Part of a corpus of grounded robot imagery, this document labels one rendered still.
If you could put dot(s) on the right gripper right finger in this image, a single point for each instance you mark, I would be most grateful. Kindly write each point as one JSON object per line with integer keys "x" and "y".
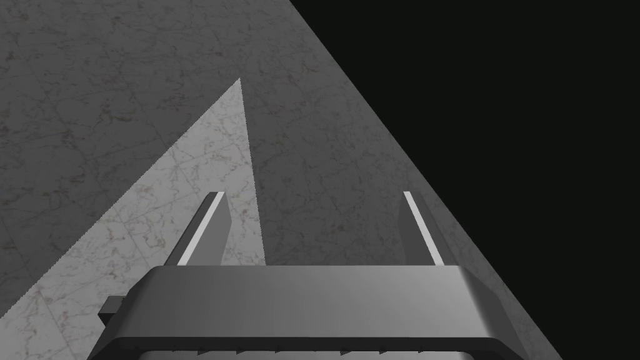
{"x": 418, "y": 240}

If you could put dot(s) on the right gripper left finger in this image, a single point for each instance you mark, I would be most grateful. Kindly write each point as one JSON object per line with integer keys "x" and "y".
{"x": 207, "y": 235}

